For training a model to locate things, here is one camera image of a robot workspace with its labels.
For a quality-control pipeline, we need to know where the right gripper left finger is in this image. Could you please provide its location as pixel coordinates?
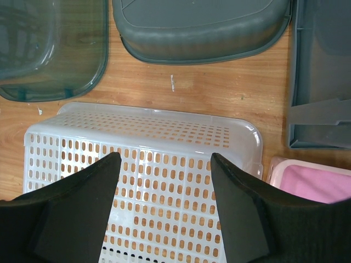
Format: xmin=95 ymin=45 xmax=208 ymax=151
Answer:
xmin=1 ymin=152 xmax=121 ymax=262

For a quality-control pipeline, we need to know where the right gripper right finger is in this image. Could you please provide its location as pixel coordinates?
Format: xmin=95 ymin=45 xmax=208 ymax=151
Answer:
xmin=211 ymin=153 xmax=350 ymax=262

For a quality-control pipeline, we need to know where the white perforated plastic basket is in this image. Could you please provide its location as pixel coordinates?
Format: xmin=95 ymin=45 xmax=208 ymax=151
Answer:
xmin=23 ymin=102 xmax=263 ymax=262

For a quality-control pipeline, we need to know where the translucent teal plastic tub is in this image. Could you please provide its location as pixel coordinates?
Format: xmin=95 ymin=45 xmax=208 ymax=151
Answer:
xmin=1 ymin=1 xmax=109 ymax=102

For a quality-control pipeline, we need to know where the pink plastic basket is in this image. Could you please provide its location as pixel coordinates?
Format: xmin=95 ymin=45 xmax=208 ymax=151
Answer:
xmin=267 ymin=157 xmax=347 ymax=190

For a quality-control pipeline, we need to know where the pink towel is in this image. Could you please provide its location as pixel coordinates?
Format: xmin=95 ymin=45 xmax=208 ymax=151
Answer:
xmin=279 ymin=165 xmax=350 ymax=203

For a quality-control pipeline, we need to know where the large grey storage crate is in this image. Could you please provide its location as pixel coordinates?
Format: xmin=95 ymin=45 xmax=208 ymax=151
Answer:
xmin=286 ymin=1 xmax=350 ymax=149

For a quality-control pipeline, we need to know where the dark grey plastic tub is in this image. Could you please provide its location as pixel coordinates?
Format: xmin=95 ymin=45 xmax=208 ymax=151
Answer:
xmin=112 ymin=1 xmax=292 ymax=65

